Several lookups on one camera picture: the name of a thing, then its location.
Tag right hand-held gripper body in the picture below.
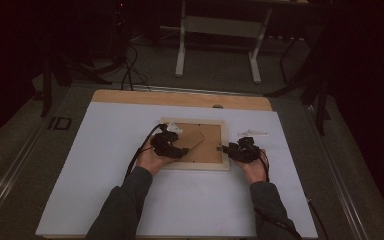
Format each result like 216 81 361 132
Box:
229 128 269 164

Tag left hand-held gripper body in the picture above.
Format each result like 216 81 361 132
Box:
150 121 183 158

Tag wooden photo frame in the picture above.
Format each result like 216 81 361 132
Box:
159 116 231 172

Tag person's right hand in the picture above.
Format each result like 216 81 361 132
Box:
239 148 270 185

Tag person's left hand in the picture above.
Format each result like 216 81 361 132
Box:
135 143 178 177

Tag black metal stand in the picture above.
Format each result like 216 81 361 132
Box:
39 46 114 118
263 29 334 136

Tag black floor socket plate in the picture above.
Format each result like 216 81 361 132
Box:
47 116 73 131

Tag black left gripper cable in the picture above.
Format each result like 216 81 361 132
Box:
122 123 167 183

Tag black floor cables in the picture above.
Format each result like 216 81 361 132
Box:
119 42 153 93

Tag metal floor rail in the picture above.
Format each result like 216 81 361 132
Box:
0 114 49 231
303 104 370 240

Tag white metal desk frame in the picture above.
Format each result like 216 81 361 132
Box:
174 0 275 85

